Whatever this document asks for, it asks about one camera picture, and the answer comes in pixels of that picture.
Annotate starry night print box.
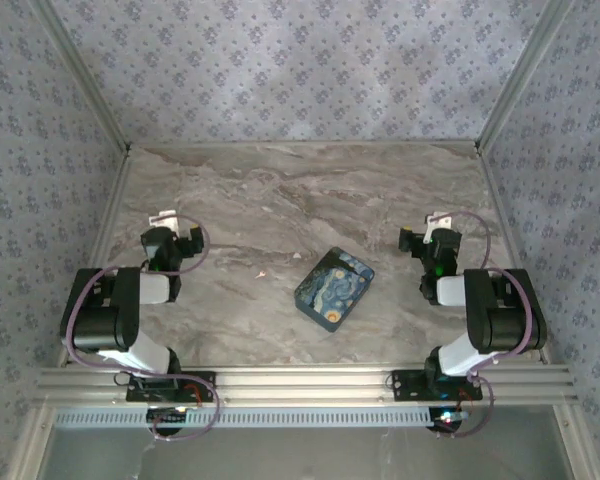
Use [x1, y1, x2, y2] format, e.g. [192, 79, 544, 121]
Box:
[293, 246, 376, 335]

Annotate black electronics module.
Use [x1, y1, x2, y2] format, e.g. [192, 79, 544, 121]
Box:
[146, 406, 189, 435]
[428, 407, 469, 434]

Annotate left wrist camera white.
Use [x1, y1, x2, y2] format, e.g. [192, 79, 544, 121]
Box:
[148, 209, 180, 227]

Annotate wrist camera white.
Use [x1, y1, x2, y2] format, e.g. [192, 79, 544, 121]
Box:
[424, 211, 455, 246]
[148, 209, 180, 227]

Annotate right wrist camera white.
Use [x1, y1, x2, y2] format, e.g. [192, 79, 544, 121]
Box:
[424, 211, 455, 246]

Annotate aluminium table edge rail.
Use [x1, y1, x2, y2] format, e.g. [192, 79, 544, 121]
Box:
[58, 148, 132, 367]
[128, 140, 481, 150]

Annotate aluminium frame beam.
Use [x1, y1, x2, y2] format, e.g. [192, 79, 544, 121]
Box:
[33, 363, 580, 407]

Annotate aluminium frame post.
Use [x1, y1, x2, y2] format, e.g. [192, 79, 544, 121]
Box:
[29, 0, 132, 151]
[474, 0, 576, 151]

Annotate grey slotted cable duct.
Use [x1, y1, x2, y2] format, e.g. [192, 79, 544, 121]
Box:
[52, 405, 434, 430]

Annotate aluminium frame leg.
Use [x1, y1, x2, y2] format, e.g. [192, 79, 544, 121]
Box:
[553, 403, 599, 480]
[9, 404, 56, 480]

